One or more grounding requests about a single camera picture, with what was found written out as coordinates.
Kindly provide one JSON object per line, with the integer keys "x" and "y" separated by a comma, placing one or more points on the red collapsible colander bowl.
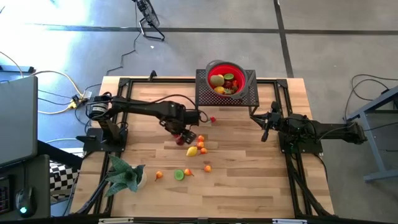
{"x": 242, "y": 77}

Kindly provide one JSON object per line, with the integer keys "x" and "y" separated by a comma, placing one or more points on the red plastic strawberry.
{"x": 228, "y": 91}
{"x": 213, "y": 119}

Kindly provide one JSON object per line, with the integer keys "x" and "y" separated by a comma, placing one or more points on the dark flat floor bar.
{"x": 17, "y": 69}

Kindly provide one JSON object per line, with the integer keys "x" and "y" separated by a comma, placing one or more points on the green lime half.
{"x": 229, "y": 76}

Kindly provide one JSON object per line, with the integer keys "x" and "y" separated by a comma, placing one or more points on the black keyboard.
{"x": 4, "y": 199}

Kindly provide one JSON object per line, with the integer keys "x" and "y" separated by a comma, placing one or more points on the white light bar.
{"x": 289, "y": 221}
{"x": 116, "y": 220}

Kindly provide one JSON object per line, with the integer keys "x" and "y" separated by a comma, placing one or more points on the black computer mouse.
{"x": 25, "y": 202}

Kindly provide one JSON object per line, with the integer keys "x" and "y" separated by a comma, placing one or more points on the black white checkered board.
{"x": 62, "y": 179}

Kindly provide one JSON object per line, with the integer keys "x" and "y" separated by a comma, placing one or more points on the small orange plastic pear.
{"x": 201, "y": 138}
{"x": 200, "y": 144}
{"x": 159, "y": 175}
{"x": 187, "y": 172}
{"x": 203, "y": 151}
{"x": 207, "y": 168}
{"x": 235, "y": 83}

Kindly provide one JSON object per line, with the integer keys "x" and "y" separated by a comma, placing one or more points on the grey power strip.
{"x": 86, "y": 95}

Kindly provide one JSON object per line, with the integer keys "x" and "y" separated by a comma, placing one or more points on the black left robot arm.
{"x": 146, "y": 109}

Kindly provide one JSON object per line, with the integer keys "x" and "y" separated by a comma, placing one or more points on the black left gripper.
{"x": 180, "y": 119}

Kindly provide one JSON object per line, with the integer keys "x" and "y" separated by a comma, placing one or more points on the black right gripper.
{"x": 275, "y": 121}

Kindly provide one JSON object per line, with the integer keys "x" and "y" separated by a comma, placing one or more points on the black floor fan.
{"x": 149, "y": 14}

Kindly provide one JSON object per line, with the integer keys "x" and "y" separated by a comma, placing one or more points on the black perforated metal shelf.
{"x": 205, "y": 99}

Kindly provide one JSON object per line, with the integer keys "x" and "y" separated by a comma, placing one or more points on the grey metal table frame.
{"x": 370, "y": 149}

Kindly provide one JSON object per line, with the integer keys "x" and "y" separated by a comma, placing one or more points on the black aluminium table frame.
{"x": 270, "y": 81}

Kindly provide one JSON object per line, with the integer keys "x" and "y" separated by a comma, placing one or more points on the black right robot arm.
{"x": 335, "y": 132}

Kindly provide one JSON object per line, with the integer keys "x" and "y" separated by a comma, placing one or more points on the dark red plastic plum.
{"x": 179, "y": 140}
{"x": 228, "y": 84}

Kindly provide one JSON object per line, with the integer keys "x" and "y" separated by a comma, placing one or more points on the black desk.
{"x": 42, "y": 186}

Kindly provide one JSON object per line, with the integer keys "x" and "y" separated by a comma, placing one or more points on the green artificial potted plant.
{"x": 124, "y": 177}

